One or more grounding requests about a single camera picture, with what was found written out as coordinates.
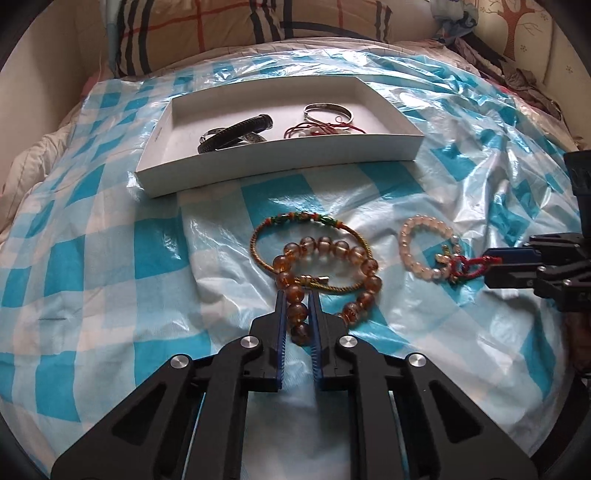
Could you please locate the white shallow cardboard tray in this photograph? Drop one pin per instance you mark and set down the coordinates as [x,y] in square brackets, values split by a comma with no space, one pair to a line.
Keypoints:
[171,161]

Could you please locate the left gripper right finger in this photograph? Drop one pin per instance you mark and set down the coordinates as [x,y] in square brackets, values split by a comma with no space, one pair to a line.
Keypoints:
[409,420]

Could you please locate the blue white checkered plastic sheet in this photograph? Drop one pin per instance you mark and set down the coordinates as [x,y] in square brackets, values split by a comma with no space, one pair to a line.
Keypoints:
[100,284]

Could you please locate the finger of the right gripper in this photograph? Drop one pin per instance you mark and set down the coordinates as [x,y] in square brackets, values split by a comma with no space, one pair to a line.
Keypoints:
[511,277]
[513,255]

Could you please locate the right patterned curtain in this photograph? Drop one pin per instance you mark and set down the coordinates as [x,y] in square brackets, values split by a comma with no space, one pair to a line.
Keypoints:
[456,18]

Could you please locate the pile of dark clothes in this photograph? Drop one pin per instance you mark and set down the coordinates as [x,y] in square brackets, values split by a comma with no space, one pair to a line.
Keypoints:
[520,82]

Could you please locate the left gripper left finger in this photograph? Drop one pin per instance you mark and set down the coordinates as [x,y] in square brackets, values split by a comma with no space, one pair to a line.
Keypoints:
[187,419]

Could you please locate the plaid pillow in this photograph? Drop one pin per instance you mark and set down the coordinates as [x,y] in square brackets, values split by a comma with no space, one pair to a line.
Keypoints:
[145,36]
[381,21]

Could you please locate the right plaid pillow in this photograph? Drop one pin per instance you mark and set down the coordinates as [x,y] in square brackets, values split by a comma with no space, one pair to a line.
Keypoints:
[381,21]

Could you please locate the left plaid pillow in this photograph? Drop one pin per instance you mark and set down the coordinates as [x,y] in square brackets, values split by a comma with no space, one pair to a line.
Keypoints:
[145,36]

